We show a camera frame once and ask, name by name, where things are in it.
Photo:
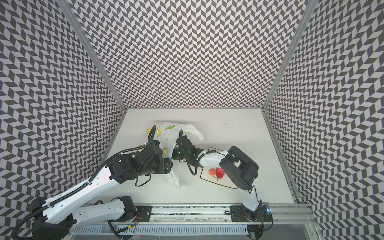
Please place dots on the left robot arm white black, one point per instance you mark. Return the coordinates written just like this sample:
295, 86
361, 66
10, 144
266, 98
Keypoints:
56, 217

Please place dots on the right aluminium corner post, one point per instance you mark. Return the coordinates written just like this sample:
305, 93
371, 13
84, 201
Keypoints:
309, 11

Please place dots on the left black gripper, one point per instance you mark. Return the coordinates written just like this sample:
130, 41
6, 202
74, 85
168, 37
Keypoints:
165, 167

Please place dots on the white plastic bag lemon print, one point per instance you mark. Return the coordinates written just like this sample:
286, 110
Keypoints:
165, 135

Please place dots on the white mat black border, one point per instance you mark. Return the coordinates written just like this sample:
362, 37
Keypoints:
222, 180

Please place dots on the red fake strawberry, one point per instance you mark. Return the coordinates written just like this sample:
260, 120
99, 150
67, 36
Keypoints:
219, 173

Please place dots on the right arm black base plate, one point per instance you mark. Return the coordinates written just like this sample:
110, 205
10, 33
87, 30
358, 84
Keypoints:
242, 214

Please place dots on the aluminium corner post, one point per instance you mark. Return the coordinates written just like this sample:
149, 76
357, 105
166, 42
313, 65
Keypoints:
71, 18
309, 11

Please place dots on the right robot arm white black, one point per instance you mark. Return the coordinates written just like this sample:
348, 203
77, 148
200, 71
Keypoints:
234, 163

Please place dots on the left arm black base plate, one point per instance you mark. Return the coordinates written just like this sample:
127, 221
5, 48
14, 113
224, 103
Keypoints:
143, 213

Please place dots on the white ventilation grille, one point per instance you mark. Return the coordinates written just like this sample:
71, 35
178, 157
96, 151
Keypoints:
168, 230

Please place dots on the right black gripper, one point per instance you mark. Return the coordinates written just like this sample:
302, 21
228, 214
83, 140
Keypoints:
179, 150

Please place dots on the left aluminium corner post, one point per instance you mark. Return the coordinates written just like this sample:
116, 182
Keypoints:
71, 18

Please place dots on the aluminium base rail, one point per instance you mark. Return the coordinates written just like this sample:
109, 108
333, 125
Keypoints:
216, 214

